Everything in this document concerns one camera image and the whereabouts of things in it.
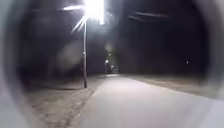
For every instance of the dark grass verge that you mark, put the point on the dark grass verge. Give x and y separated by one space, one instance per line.
180 84
58 105

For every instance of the street lamp pole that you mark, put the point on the street lamp pole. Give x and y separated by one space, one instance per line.
85 60

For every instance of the grey asphalt path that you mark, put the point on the grey asphalt path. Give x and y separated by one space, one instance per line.
133 103

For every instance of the dark row of trees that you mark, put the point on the dark row of trees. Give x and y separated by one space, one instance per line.
156 43

